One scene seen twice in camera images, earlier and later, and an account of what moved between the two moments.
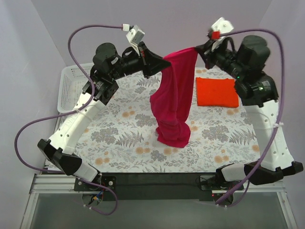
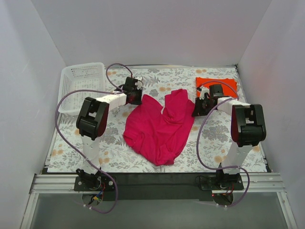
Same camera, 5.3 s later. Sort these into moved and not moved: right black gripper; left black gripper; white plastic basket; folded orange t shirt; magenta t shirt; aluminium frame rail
Moved: magenta t shirt; left black gripper; right black gripper
Not moved: folded orange t shirt; aluminium frame rail; white plastic basket
